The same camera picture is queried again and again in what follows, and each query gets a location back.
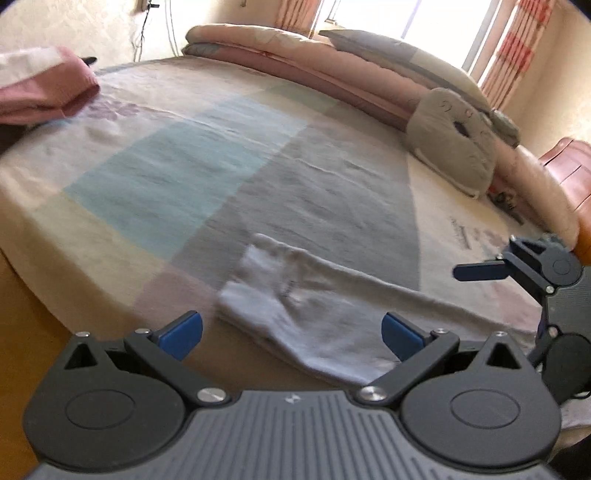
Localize grey cat face cushion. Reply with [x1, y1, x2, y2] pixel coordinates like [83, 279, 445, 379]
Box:
[405, 88, 499, 199]

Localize window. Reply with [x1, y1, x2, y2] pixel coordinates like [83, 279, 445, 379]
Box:
[318, 0, 519, 75]

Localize grey patchwork pillow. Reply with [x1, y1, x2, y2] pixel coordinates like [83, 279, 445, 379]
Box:
[318, 28, 498, 114]

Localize wooden headboard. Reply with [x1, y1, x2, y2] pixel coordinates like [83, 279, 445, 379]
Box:
[538, 137, 591, 267]

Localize black phone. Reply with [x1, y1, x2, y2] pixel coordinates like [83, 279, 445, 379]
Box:
[492, 198, 526, 225]

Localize pink checked curtain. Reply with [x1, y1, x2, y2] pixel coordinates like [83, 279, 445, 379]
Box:
[274, 0, 320, 40]
[480, 0, 557, 110]

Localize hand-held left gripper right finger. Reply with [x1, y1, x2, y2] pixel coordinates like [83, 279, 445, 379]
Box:
[355, 311, 525, 408]

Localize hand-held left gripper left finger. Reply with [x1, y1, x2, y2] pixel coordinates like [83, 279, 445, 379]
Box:
[65, 310, 232, 408]

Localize folded grey cloth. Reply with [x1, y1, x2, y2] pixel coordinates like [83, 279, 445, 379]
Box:
[488, 111, 522, 149]

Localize power cables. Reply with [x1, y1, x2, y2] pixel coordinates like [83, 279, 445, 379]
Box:
[131, 0, 182, 62]

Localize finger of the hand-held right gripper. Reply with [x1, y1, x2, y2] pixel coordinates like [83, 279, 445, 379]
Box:
[529, 295, 560, 368]
[453, 237, 563, 297]

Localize folded pink white clothes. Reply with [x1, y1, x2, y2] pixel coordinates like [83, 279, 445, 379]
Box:
[0, 46, 102, 126]

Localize folded pink quilt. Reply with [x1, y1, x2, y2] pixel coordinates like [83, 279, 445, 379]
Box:
[182, 24, 581, 248]

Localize grey-blue pants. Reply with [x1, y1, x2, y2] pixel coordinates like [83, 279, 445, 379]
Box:
[217, 233, 591, 431]

